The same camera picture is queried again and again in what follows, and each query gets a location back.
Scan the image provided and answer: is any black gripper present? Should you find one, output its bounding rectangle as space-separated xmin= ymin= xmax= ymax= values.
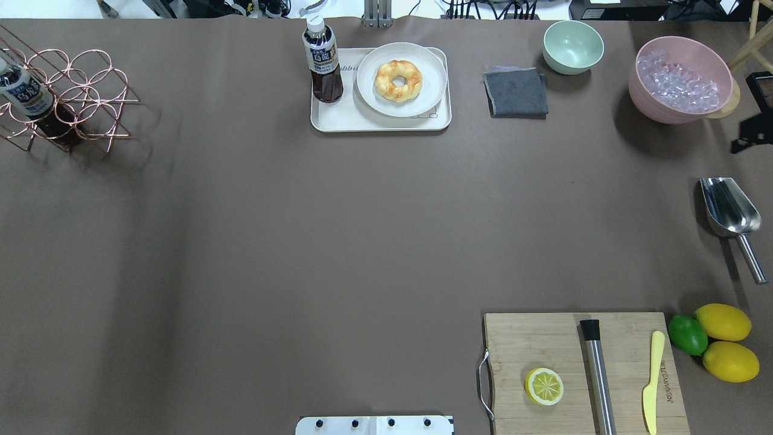
xmin=731 ymin=114 xmax=772 ymax=154

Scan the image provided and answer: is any white round plate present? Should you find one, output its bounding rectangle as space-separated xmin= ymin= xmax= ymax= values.
xmin=356 ymin=42 xmax=447 ymax=117

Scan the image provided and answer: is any glazed yellow donut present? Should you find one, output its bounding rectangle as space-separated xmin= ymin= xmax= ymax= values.
xmin=374 ymin=59 xmax=423 ymax=103

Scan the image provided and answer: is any cream rabbit tray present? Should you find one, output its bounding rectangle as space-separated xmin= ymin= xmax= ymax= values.
xmin=311 ymin=42 xmax=452 ymax=133

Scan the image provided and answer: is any dark tea bottle on tray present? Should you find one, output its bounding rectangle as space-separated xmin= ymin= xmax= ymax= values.
xmin=302 ymin=14 xmax=343 ymax=103

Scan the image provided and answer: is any metal ice scoop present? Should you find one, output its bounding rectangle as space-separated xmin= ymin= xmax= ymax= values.
xmin=699 ymin=177 xmax=769 ymax=285

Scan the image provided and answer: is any wooden mug tree stand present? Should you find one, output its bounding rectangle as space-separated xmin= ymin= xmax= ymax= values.
xmin=707 ymin=1 xmax=772 ymax=119

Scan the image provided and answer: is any pink bowl with ice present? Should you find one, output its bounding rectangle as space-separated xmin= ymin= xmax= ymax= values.
xmin=627 ymin=36 xmax=740 ymax=124

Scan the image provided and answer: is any yellow lemon far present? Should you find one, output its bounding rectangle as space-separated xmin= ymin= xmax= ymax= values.
xmin=693 ymin=303 xmax=752 ymax=342

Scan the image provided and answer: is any yellow lemon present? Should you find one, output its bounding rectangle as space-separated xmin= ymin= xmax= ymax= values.
xmin=703 ymin=341 xmax=761 ymax=383
xmin=693 ymin=303 xmax=752 ymax=342

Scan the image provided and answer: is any mint green bowl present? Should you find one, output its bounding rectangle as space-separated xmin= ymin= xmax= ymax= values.
xmin=543 ymin=20 xmax=605 ymax=75

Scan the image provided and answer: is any green lime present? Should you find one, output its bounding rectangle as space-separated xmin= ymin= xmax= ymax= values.
xmin=667 ymin=315 xmax=709 ymax=356

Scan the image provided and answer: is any yellow lemon near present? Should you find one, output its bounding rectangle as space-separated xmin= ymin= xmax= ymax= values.
xmin=703 ymin=341 xmax=761 ymax=383

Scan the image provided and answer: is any grey folded cloth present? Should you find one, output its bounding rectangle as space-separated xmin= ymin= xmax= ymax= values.
xmin=483 ymin=66 xmax=549 ymax=118

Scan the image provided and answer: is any yellow plastic knife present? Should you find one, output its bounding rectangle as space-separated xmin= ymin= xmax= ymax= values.
xmin=641 ymin=330 xmax=666 ymax=434

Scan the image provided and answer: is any bamboo cutting board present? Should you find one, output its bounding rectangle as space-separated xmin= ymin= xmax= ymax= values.
xmin=484 ymin=313 xmax=666 ymax=434

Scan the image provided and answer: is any steel cylinder black cap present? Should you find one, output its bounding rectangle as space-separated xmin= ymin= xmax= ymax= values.
xmin=579 ymin=319 xmax=617 ymax=434

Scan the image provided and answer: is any half lemon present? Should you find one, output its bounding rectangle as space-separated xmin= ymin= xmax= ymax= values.
xmin=524 ymin=368 xmax=564 ymax=407

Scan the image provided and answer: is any tea bottle in rack upper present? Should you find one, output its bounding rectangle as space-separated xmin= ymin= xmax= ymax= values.
xmin=1 ymin=58 xmax=81 ymax=150

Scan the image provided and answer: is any aluminium frame post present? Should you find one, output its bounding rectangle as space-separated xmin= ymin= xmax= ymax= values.
xmin=362 ymin=0 xmax=394 ymax=28

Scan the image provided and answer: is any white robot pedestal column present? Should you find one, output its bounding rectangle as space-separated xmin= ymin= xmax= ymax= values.
xmin=295 ymin=415 xmax=455 ymax=434

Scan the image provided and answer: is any copper wire bottle rack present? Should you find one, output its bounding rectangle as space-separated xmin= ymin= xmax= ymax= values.
xmin=2 ymin=25 xmax=141 ymax=154

